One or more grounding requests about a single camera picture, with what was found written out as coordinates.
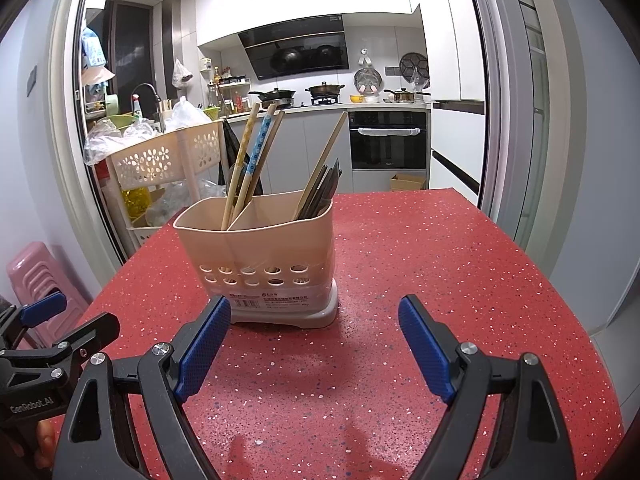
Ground blue hanging cloth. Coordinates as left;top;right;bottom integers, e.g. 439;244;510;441
82;27;108;68

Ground beige perforated basket cart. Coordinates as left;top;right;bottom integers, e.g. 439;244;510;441
105;120;226;256

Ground long wooden chopstick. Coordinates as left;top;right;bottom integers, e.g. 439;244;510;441
295;111;349;221

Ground pink plastic stool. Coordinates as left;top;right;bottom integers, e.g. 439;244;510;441
6;241;88;351

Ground yellow oil bottle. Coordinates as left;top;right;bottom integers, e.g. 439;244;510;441
121;186;152;221

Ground black-handled spoon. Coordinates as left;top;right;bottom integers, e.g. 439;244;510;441
305;166;333;221
311;157;341;220
317;169;344;218
299;164;328;221

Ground round steel steamer rack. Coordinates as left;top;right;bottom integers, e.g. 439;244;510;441
353;67;382;93

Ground blue patterned wooden chopstick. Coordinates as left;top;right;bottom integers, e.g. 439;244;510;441
231;104;278;225

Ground small steel pot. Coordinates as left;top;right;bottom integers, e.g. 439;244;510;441
384;87;432;103

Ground black wok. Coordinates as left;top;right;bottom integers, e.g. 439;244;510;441
248;87;297;106

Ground black jacket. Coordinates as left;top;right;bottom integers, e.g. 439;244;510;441
218;119;264;197

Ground cardboard box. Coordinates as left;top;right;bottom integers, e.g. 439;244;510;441
390;173;427;192

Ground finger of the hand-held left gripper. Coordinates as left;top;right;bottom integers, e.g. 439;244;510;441
0;312;121;361
19;292;68;329

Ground person's left hand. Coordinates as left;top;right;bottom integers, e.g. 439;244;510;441
30;419;58;468

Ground beige utensil holder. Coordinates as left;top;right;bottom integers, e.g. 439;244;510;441
172;189;340;329

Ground white plastic bag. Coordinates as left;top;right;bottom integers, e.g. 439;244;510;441
164;96;213;133

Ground white refrigerator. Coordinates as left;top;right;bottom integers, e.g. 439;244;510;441
419;0;487;206

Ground black kitchen faucet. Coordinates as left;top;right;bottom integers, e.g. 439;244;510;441
131;83;162;121

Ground green basin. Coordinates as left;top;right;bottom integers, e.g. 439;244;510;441
100;114;141;131

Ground hanging plastic bag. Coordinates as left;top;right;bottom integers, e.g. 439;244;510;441
171;58;194;90

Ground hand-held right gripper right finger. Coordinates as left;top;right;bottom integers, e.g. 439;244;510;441
397;294;578;480

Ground white oven handle towel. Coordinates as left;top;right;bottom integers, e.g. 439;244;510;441
357;126;418;139

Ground white wall cabinet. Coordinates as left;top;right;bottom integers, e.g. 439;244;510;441
195;0;421;48

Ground crumpled clear plastic bag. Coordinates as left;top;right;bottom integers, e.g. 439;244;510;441
145;180;228;228

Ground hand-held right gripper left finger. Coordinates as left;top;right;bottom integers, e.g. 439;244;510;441
52;294;233;480

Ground black range hood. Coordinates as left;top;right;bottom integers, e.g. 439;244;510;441
237;15;350;81

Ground dark cooking pot with lid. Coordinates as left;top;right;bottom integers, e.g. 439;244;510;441
305;81;346;100

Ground grey base cabinet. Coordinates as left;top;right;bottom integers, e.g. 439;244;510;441
225;102;432;193

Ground black built-in oven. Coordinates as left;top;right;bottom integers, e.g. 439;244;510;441
348;110;428;171

